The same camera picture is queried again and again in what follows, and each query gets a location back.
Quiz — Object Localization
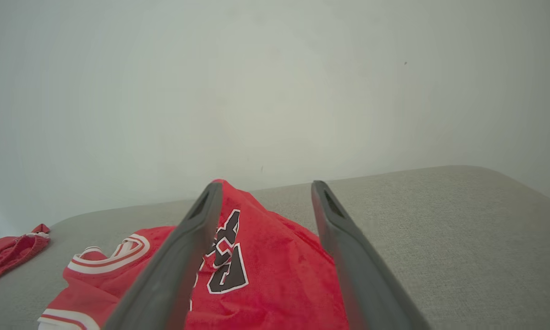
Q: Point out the red shorts white side stripes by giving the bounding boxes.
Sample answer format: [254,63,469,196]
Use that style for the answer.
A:
[0,224,51,290]

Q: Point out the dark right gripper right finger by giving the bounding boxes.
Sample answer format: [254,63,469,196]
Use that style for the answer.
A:
[311,180,432,330]

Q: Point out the red basketball jersey white trim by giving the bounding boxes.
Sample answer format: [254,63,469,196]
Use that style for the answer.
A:
[37,179,351,330]

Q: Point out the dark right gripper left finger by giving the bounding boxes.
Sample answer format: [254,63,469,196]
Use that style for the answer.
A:
[103,182,223,330]

